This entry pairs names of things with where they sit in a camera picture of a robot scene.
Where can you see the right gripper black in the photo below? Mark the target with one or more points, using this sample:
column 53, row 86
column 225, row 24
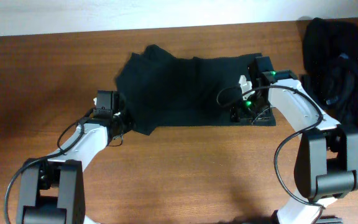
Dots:
column 265, row 116

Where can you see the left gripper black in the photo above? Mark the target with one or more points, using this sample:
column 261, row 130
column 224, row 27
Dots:
column 123, row 116

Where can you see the black t-shirt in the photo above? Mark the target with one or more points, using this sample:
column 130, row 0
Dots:
column 162, row 90

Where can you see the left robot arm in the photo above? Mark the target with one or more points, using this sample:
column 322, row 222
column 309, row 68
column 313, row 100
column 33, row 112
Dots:
column 52, row 187

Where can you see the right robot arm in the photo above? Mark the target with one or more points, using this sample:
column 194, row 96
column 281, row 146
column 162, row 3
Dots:
column 326, row 166

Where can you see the pile of black clothes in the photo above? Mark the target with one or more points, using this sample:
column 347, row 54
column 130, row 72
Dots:
column 330, row 58

